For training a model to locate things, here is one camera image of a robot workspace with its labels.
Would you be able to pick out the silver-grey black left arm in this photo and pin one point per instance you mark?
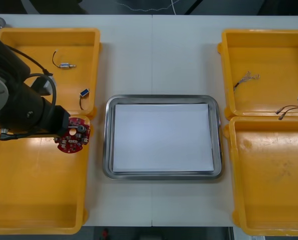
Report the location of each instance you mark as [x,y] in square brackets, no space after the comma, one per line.
[13,105]

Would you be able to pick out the yellow-orange plastic bin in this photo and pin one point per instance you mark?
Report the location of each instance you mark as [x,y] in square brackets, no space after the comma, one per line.
[71,80]
[33,180]
[269,180]
[269,62]

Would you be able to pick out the steel tray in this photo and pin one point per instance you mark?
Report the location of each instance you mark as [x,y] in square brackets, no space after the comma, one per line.
[108,140]

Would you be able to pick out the blue label metal solenoid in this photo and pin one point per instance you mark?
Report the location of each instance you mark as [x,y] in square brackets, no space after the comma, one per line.
[83,92]

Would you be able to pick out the small metal solenoid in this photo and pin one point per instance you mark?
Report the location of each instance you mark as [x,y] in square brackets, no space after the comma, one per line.
[64,66]

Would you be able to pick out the round red circuit board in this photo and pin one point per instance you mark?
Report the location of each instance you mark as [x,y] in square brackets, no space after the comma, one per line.
[73,146]

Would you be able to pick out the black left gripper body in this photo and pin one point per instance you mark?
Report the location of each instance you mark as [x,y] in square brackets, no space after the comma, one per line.
[62,121]

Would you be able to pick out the white sheet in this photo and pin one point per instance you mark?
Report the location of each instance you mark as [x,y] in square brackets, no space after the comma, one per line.
[161,137]

